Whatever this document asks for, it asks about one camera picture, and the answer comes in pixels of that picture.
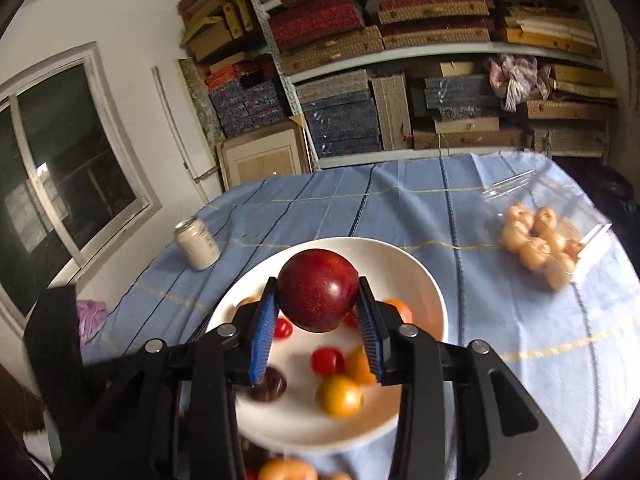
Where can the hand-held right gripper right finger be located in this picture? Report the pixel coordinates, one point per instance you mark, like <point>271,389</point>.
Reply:
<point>371,340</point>

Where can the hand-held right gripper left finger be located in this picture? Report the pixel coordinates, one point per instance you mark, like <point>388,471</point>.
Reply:
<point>265,335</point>

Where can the large dark red plum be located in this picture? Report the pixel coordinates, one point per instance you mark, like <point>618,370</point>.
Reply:
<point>317,287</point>

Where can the white oval plate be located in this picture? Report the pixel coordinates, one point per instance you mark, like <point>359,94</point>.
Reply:
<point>320,430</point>

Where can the pile of tan round fruits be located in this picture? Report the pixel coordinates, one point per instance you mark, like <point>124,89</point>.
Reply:
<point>535,247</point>

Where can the purple plastic bag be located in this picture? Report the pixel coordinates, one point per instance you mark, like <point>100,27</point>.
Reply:
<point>91,317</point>

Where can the dark purple passion fruit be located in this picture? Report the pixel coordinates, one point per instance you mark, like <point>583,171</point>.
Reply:
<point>272,385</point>

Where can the smooth orange persimmon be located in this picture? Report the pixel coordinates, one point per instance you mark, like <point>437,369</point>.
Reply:
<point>340,396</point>

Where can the white drink can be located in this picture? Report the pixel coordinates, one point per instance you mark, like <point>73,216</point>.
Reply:
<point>197,242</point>

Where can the large striped pepino melon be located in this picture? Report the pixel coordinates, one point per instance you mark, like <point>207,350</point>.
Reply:
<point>287,470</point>

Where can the white framed window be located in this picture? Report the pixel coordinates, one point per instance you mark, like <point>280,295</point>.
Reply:
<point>65,170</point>

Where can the white metal shelf rack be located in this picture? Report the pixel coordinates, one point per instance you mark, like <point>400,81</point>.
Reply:
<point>375,158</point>

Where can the white slat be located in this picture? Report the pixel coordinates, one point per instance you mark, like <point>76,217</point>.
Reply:
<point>180,135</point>

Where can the stack of dark grey boxes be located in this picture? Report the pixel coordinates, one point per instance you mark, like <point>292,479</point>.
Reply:
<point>342,120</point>
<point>460,95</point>

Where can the stack of blue patterned boxes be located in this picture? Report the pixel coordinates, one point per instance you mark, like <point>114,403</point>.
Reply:
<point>247,102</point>

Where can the mottled green board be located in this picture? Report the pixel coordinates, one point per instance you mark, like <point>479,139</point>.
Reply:
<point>197,95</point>

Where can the pink cloth bundle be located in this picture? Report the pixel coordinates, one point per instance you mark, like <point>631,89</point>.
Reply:
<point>517,80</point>

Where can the shelf of stacked boxes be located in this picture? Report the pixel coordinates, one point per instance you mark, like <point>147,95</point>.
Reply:
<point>430,15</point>

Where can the wooden picture frame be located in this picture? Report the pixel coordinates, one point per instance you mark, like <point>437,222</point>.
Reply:
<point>265,160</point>

